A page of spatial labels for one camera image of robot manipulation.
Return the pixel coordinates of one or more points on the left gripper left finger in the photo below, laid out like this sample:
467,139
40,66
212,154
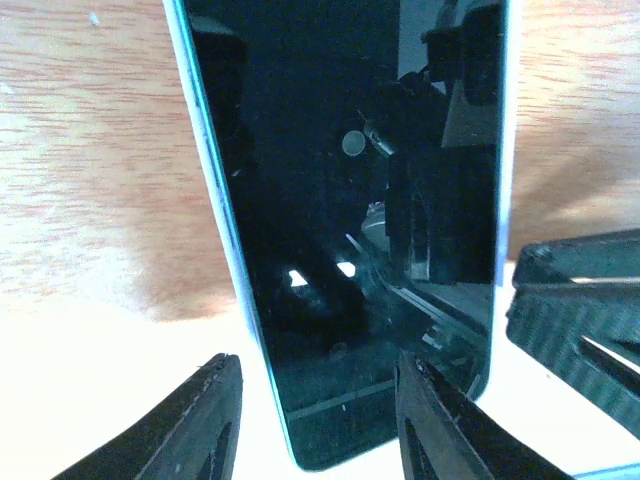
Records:
191,434

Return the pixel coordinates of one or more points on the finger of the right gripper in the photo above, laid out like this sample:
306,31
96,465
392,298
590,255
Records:
576,312

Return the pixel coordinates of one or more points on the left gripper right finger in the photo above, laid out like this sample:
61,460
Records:
445,435

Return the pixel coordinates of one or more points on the lavender phone case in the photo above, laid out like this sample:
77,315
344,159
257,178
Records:
505,150

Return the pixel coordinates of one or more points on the black phone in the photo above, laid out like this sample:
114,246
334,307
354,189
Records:
360,210

